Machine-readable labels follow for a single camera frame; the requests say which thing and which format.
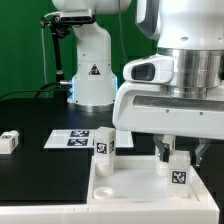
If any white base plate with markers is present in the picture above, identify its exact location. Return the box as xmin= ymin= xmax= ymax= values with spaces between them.
xmin=44 ymin=129 xmax=134 ymax=149

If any white cable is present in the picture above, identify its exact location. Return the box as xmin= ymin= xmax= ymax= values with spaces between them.
xmin=40 ymin=11 xmax=61 ymax=85

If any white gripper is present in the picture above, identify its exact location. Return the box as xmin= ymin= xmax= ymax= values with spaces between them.
xmin=113 ymin=53 xmax=224 ymax=166

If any black cable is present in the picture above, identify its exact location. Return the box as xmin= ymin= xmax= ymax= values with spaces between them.
xmin=0 ymin=81 xmax=70 ymax=102

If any black camera stand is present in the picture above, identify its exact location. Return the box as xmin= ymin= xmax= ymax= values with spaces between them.
xmin=35 ymin=15 xmax=71 ymax=100

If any white L-shaped obstacle fence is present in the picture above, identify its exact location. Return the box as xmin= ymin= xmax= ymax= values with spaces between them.
xmin=0 ymin=158 xmax=221 ymax=224

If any silver camera on stand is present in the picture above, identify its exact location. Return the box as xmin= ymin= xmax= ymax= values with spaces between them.
xmin=59 ymin=9 xmax=93 ymax=23

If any white square table top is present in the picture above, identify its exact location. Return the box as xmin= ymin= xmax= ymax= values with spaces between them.
xmin=87 ymin=156 xmax=200 ymax=204

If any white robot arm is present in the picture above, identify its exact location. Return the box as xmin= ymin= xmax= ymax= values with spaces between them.
xmin=52 ymin=0 xmax=224 ymax=161

